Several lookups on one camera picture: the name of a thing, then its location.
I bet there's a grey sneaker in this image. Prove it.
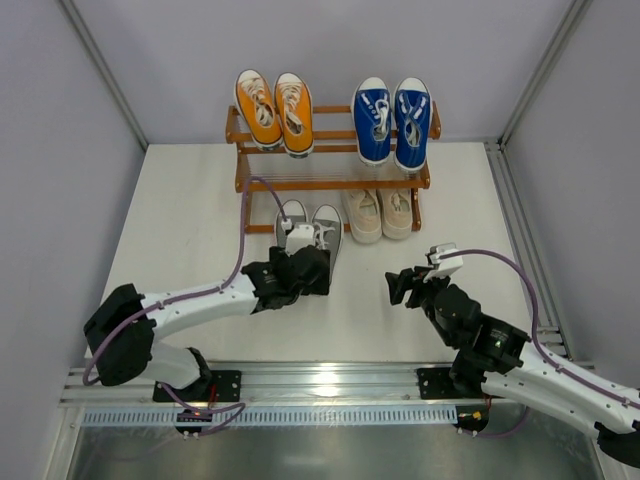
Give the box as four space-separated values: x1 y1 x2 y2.
311 204 344 264
274 199 308 248

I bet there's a cream platform sneaker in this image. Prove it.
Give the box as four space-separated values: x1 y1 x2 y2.
342 189 382 244
377 189 413 240

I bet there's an orange sneaker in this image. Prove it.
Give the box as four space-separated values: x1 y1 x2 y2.
234 69 283 151
274 72 314 158

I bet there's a blue sneaker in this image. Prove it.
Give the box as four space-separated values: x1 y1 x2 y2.
393 77 434 173
350 77 392 166

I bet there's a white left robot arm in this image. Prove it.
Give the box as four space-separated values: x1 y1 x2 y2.
83 246 338 401

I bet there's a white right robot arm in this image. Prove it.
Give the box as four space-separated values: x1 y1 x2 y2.
385 267 639 467

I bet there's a wooden shoe shelf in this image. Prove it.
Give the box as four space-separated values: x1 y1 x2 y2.
225 105 431 234

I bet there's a right controller board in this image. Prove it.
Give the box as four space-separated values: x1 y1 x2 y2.
453 409 489 437

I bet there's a controller board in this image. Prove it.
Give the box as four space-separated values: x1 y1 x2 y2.
453 409 489 437
174 409 213 440

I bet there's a left controller board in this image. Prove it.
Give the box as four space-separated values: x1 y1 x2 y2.
174 409 213 440

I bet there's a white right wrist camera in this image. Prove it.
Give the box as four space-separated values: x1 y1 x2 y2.
426 243 463 279

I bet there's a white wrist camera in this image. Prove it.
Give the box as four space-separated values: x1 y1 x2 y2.
426 243 463 279
285 223 315 255

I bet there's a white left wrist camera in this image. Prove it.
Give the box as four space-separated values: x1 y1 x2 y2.
285 223 315 255

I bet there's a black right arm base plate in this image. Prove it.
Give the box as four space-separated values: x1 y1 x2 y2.
415 367 485 400

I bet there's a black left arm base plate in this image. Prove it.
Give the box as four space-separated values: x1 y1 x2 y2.
170 368 242 403

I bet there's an aluminium front rail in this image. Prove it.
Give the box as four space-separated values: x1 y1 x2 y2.
59 360 596 407

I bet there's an aluminium corner frame post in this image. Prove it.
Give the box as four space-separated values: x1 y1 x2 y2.
485 1 593 365

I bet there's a slotted cable duct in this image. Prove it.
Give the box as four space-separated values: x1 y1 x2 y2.
80 404 457 428

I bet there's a left aluminium corner post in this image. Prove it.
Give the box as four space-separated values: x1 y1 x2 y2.
56 0 149 152

